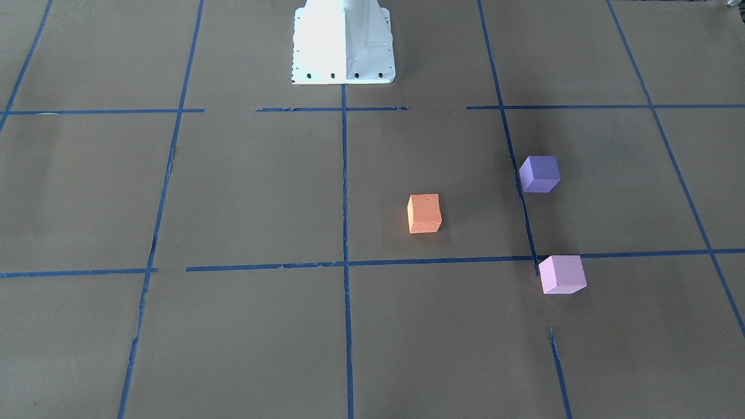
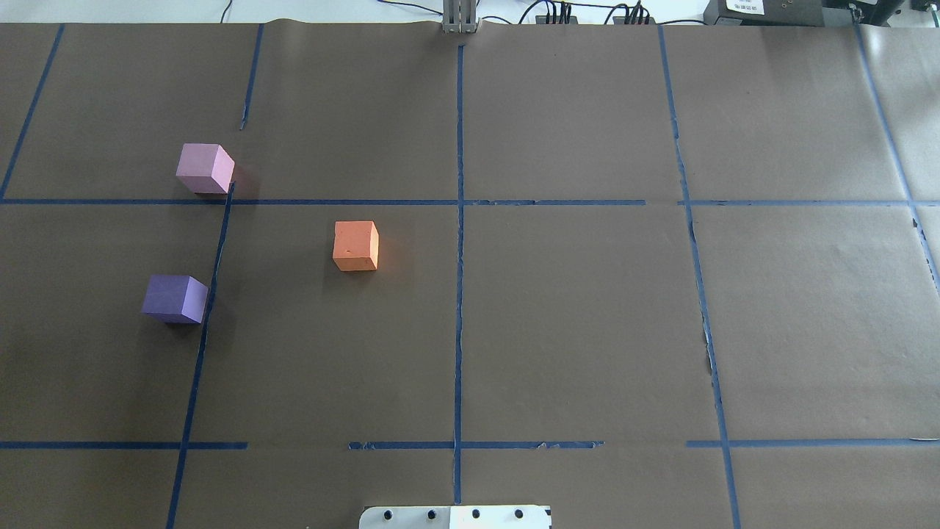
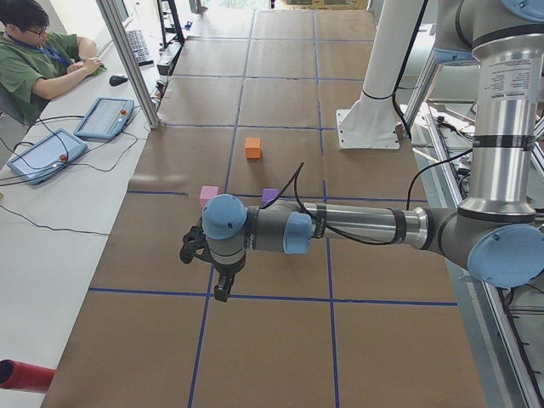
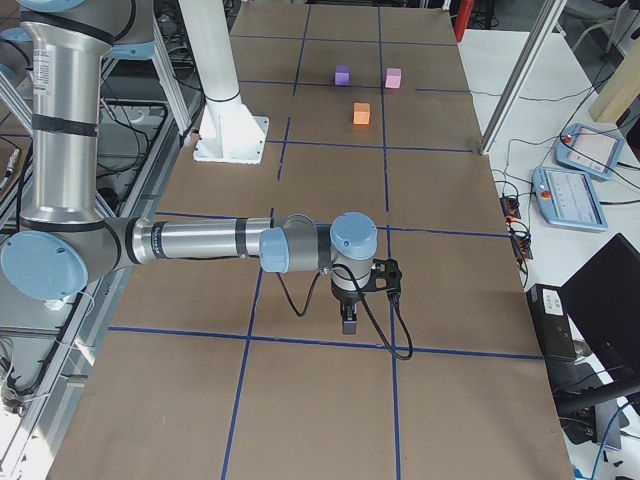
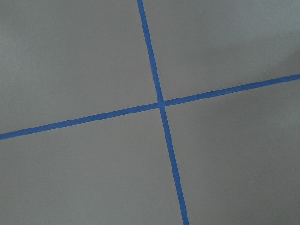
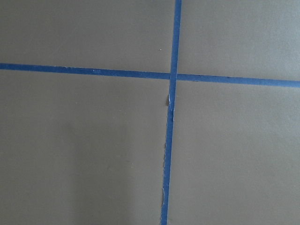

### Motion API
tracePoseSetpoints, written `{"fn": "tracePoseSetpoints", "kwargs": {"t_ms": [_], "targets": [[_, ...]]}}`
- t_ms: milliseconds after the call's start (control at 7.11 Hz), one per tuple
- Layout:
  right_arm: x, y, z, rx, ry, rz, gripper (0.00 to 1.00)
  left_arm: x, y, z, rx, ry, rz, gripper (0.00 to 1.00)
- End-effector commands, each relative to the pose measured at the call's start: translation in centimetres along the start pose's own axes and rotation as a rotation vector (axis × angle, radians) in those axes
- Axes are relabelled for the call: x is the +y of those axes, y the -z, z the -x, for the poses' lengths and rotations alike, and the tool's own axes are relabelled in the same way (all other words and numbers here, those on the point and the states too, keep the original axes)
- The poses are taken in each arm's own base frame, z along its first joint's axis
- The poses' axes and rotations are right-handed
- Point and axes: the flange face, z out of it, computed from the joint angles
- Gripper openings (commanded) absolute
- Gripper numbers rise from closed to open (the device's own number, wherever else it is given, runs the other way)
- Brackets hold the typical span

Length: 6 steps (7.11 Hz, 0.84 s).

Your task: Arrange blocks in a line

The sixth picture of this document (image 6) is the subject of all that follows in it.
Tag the blue tape strip crosswise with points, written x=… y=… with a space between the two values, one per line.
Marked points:
x=152 y=75

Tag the blue tape strip lengthwise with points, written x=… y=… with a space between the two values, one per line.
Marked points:
x=170 y=112

